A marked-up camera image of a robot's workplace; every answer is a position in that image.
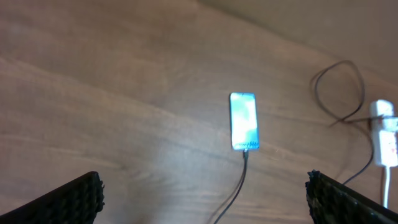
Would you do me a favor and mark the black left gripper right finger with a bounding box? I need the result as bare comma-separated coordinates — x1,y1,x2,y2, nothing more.
305,170,397,224

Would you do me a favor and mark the blue Galaxy smartphone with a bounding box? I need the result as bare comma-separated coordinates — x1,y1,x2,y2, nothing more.
229,92,260,151

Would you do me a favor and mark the white charger plug adapter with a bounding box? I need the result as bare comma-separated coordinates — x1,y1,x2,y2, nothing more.
370,100,397,133

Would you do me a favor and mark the white power extension strip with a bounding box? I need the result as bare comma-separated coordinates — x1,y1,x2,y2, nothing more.
372,130,397,167

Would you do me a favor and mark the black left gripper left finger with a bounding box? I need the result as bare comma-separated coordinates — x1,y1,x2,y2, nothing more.
1,171,104,224

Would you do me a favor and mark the white extension strip cord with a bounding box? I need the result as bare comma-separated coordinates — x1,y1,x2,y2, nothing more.
382,166,392,208

